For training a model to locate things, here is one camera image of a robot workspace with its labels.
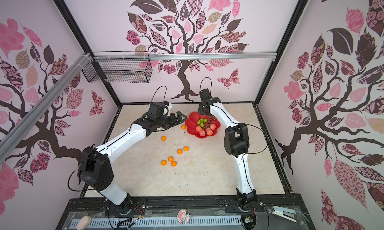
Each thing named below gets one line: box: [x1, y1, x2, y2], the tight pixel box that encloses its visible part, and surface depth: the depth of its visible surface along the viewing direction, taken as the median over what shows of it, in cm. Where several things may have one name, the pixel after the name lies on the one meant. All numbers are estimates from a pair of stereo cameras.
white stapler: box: [271, 206, 297, 223], surface depth 71 cm
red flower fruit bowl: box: [184, 111, 221, 139], surface depth 107 cm
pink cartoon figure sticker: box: [177, 209, 191, 225], surface depth 70 cm
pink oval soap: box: [76, 215, 92, 230], surface depth 70 cm
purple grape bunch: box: [204, 115, 217, 129], surface depth 106 cm
